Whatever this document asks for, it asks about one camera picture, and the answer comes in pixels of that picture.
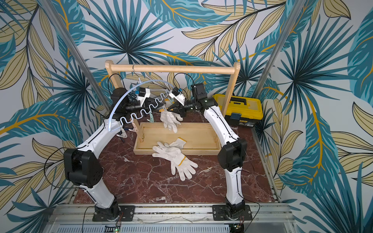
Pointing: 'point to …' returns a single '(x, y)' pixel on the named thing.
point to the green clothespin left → (151, 118)
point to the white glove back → (169, 152)
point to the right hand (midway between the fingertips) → (169, 108)
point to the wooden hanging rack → (201, 138)
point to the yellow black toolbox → (243, 111)
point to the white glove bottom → (184, 166)
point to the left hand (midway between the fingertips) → (161, 103)
